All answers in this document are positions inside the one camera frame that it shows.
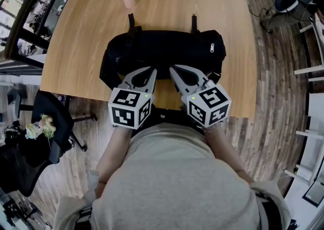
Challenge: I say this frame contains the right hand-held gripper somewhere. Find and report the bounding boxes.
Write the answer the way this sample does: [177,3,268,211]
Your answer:
[169,64,232,128]

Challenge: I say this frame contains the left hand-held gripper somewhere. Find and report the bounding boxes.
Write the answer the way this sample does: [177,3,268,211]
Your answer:
[108,66,157,130]

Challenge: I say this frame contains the person's beige shirt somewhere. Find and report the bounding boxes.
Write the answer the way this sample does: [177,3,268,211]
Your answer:
[52,122,292,230]

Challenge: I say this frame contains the black duffel bag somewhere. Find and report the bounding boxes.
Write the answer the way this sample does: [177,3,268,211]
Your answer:
[99,13,227,92]

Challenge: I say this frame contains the dried flower bouquet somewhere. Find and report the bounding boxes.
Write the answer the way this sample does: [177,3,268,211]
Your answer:
[39,113,57,148]

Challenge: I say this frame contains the dark stair railing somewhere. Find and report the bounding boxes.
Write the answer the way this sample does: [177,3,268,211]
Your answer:
[0,0,76,75]

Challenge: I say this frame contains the person's right forearm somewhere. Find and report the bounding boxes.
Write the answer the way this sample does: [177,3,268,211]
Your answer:
[204,122,255,184]

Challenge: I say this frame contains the white-legged table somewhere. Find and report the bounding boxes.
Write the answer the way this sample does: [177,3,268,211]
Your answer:
[293,13,324,83]

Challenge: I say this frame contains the person's black trousers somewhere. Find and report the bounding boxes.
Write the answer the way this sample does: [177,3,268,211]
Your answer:
[141,107,206,134]

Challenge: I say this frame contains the black framed picture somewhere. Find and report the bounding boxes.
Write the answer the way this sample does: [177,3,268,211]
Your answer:
[302,180,324,208]

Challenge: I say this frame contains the person's left forearm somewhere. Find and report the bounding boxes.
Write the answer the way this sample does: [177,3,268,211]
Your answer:
[96,125,134,191]

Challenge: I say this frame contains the white side table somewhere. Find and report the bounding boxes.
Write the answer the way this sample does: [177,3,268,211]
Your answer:
[285,93,324,186]

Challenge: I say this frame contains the thin black floor cable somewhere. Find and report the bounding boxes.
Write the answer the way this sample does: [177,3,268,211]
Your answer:
[234,0,277,18]

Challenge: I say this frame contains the pastel toy figure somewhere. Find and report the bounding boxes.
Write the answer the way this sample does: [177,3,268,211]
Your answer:
[25,122,43,140]

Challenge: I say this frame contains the black office chair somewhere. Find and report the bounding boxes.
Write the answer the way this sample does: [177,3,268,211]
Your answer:
[0,89,98,198]

